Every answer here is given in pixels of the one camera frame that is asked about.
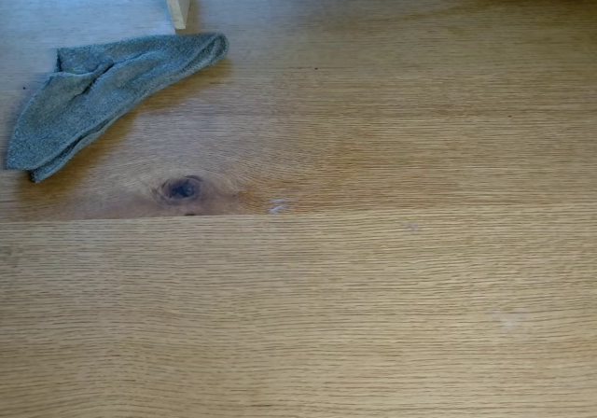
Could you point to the grey terry sock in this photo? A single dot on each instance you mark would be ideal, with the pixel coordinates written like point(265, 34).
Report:
point(98, 96)

